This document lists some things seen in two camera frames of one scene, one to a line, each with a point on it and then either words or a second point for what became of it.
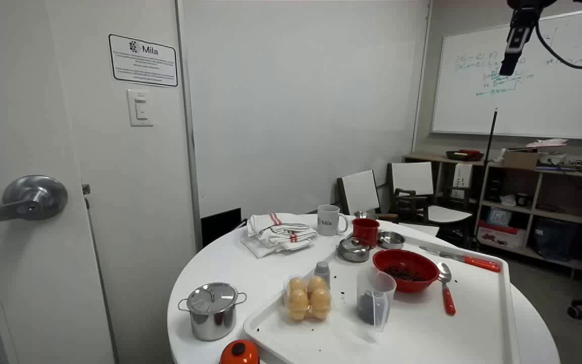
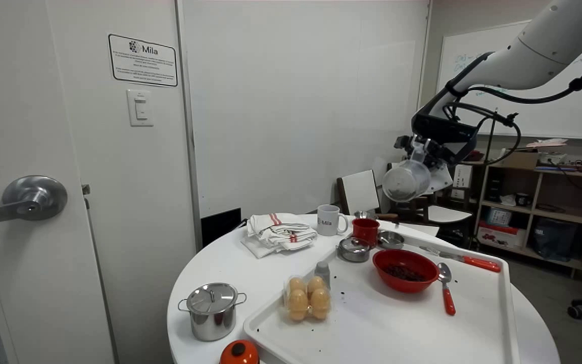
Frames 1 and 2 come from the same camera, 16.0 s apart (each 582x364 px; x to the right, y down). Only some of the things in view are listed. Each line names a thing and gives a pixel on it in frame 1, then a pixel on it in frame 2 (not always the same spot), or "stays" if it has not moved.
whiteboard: (539, 98) stays
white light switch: (140, 108) stays
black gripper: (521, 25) to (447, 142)
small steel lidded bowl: (352, 252) stays
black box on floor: (219, 225) stays
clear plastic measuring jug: (374, 301) to (406, 179)
